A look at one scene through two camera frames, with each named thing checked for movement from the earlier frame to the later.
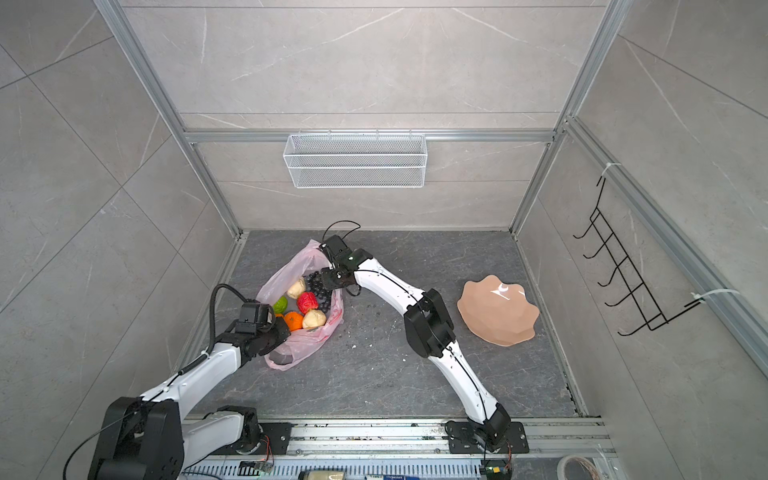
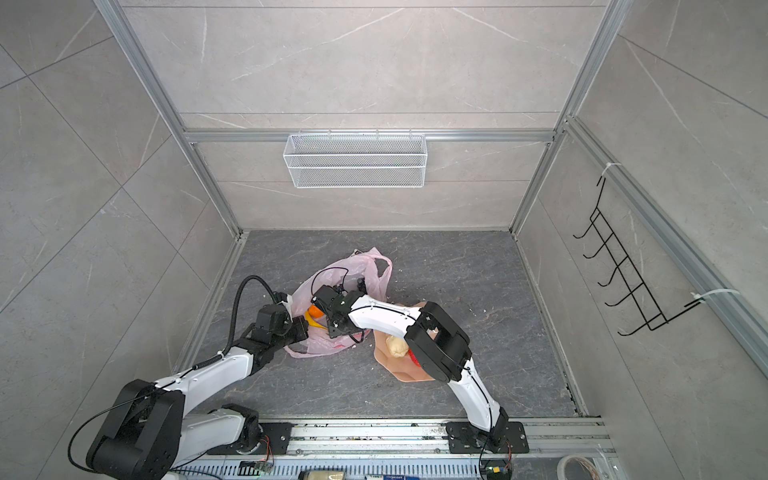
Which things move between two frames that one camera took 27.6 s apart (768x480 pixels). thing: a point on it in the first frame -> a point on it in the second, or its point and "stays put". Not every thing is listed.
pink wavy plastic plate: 497,312 -> 406,366
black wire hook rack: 632,280 stays put
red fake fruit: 307,301 -> 413,357
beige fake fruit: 313,318 -> 396,346
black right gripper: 326,272 -> 332,331
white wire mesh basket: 355,161 stays put
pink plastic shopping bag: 301,262 -> 371,267
